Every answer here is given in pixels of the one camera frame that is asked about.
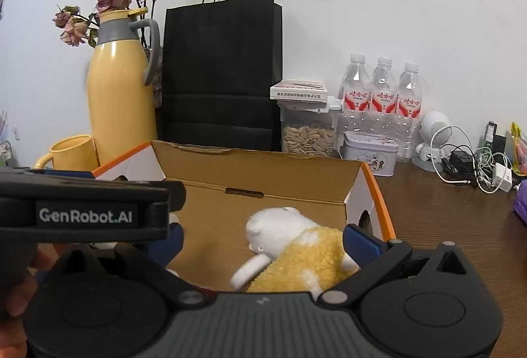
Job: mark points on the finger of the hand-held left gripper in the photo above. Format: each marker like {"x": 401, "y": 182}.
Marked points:
{"x": 68, "y": 173}

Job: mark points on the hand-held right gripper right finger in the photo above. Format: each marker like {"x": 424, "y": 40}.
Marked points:
{"x": 364, "y": 247}

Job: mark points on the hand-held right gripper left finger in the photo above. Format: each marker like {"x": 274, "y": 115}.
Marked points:
{"x": 166, "y": 245}

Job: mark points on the yellow and white plush sheep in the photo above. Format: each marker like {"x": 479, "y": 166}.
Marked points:
{"x": 296, "y": 259}

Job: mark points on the red cardboard box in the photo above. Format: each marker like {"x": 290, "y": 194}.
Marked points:
{"x": 247, "y": 177}

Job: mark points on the person's left hand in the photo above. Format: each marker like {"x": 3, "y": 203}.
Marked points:
{"x": 16, "y": 302}

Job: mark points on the yellow mug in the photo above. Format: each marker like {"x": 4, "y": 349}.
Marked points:
{"x": 74, "y": 152}

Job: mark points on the printed tin box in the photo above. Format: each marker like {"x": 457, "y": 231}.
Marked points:
{"x": 368, "y": 156}

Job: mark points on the yellow thermos jug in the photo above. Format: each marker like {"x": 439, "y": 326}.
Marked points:
{"x": 119, "y": 94}

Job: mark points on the clear container of seeds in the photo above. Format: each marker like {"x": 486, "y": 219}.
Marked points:
{"x": 306, "y": 140}

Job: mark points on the small white desk fan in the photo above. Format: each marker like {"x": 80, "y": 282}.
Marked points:
{"x": 434, "y": 127}

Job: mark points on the clear water bottle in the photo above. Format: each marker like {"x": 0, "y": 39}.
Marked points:
{"x": 409, "y": 102}
{"x": 383, "y": 90}
{"x": 355, "y": 86}

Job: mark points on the white charger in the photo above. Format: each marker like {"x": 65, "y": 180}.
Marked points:
{"x": 502, "y": 177}

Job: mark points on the purple plastic bag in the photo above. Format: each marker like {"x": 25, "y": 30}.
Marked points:
{"x": 522, "y": 203}

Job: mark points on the white flat box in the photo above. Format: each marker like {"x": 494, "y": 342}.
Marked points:
{"x": 300, "y": 92}

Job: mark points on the black small device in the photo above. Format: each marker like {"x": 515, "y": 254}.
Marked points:
{"x": 499, "y": 144}

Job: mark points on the black paper bag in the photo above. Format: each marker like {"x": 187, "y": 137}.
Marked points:
{"x": 222, "y": 74}

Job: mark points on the yellow snack packet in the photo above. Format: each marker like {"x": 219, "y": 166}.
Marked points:
{"x": 519, "y": 148}

